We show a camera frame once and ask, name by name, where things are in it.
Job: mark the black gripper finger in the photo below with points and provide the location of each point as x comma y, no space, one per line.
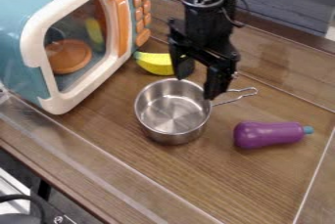
182,62
218,78

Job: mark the yellow toy banana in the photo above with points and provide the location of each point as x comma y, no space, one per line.
155,63

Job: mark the orange microwave turntable plate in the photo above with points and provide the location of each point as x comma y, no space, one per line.
68,55

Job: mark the blue toy microwave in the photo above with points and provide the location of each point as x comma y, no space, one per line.
112,26

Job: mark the purple toy eggplant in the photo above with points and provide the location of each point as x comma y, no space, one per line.
253,134

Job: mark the silver pot with handle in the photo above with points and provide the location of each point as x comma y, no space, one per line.
173,112

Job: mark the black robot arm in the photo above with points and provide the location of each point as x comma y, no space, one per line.
199,39

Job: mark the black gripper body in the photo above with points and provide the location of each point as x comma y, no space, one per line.
218,52

